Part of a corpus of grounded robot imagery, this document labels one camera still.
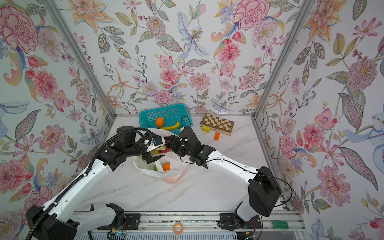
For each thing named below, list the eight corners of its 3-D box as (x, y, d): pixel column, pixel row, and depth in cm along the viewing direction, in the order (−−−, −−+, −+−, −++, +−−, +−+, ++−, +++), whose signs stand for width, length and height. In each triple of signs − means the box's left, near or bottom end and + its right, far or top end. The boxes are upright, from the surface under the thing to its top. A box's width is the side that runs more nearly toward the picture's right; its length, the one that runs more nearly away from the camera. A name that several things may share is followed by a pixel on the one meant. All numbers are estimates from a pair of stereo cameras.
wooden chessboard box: (199, 127, 116) (200, 124, 114) (204, 116, 124) (205, 113, 121) (231, 136, 111) (232, 133, 108) (234, 124, 118) (235, 121, 116)
